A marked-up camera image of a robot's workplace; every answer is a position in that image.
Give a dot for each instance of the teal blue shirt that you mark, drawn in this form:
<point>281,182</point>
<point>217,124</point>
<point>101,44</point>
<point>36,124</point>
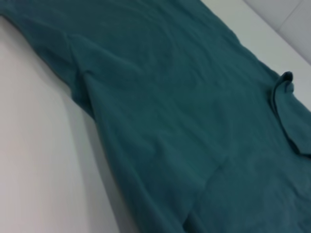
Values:
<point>170,109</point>

